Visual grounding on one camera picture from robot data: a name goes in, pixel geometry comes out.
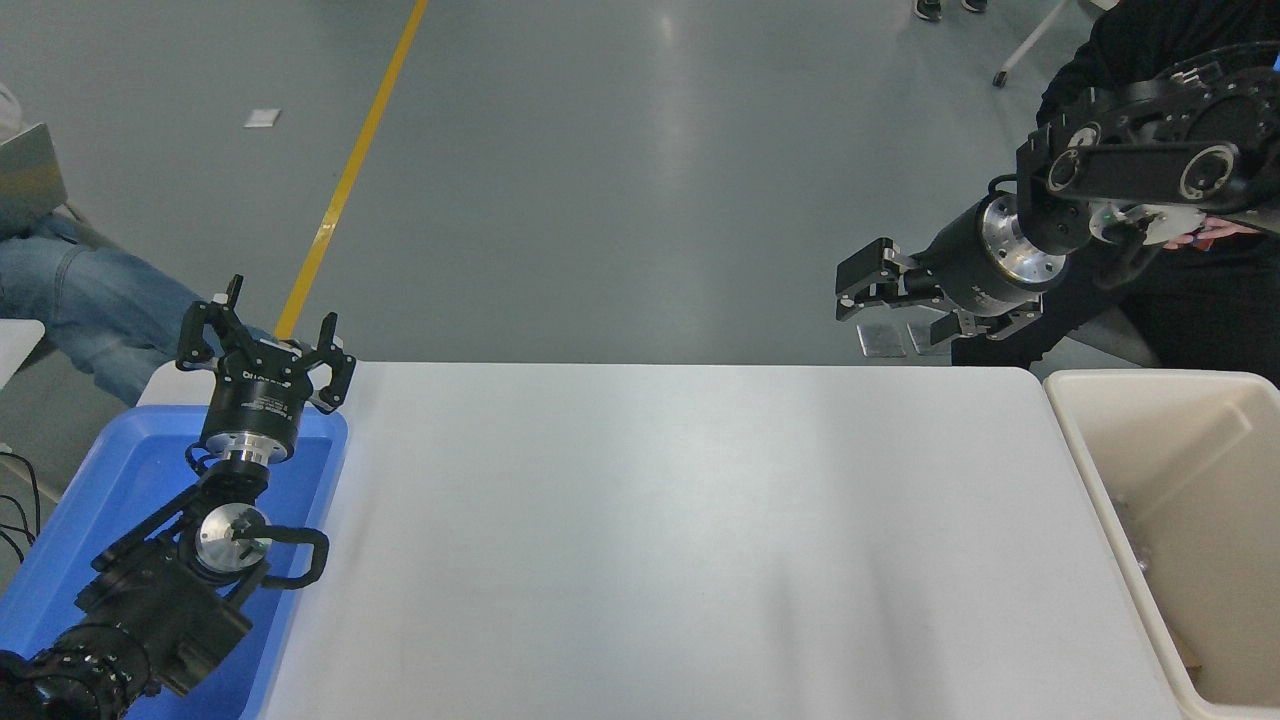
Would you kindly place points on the person's right hand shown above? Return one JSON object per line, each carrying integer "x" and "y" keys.
{"x": 1215, "y": 234}

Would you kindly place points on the small white side table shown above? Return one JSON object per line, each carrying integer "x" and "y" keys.
{"x": 15, "y": 345}

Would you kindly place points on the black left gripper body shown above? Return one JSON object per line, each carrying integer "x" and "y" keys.
{"x": 255, "y": 405}

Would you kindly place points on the metal floor plate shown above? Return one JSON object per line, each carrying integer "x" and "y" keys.
{"x": 882, "y": 342}
{"x": 918, "y": 340}

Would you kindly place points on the large pale plastic bin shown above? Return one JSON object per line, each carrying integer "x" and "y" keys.
{"x": 1180, "y": 470}

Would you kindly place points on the person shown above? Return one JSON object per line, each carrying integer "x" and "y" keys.
{"x": 1200, "y": 320}
{"x": 90, "y": 300}
{"x": 928, "y": 8}

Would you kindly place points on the white wheeled chair base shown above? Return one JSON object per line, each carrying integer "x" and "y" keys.
{"x": 1025, "y": 45}

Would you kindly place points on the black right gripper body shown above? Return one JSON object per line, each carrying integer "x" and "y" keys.
{"x": 960, "y": 265}

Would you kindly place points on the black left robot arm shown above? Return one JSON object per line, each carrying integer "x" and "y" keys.
{"x": 150, "y": 610}

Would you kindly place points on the grey chair seat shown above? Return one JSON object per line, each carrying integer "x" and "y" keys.
{"x": 1125, "y": 340}

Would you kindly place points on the blue plastic tray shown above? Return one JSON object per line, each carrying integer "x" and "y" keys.
{"x": 130, "y": 470}

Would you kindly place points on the grey laptop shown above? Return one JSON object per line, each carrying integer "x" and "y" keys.
{"x": 25, "y": 180}

